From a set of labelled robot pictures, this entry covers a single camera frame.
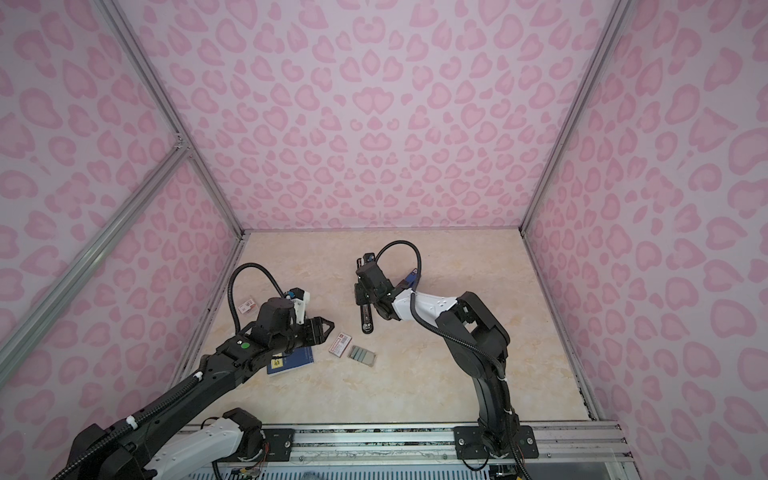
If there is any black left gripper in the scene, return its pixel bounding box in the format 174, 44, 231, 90
273, 314, 336, 356

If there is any blue stapler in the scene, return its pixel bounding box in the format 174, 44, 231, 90
404, 269, 419, 288

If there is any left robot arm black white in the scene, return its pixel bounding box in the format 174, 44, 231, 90
54, 317, 335, 479

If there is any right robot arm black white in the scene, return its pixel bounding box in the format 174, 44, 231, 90
355, 253, 520, 458

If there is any blue notebook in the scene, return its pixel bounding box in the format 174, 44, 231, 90
267, 347, 314, 375

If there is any small red white staple box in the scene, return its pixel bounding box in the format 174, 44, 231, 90
237, 298, 258, 315

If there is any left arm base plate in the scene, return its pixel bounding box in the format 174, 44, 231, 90
235, 428, 296, 462

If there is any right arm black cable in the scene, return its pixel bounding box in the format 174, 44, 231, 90
374, 239, 532, 480

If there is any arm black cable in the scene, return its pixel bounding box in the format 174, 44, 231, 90
374, 239, 532, 480
50, 262, 286, 480

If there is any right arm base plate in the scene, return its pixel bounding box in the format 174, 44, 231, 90
453, 423, 540, 462

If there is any aluminium front rail frame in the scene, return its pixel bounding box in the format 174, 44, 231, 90
110, 419, 640, 480

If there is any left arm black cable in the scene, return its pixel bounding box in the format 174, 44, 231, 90
50, 262, 286, 480

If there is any aluminium diagonal frame bar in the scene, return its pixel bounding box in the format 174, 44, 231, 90
1, 140, 189, 385

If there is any aluminium corner frame post left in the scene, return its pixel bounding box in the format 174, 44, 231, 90
95, 0, 247, 238

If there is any aluminium corner frame post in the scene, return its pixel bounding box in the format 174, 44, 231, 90
95, 0, 247, 238
519, 0, 637, 238

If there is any aluminium corner frame post right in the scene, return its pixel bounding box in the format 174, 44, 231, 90
519, 0, 637, 238

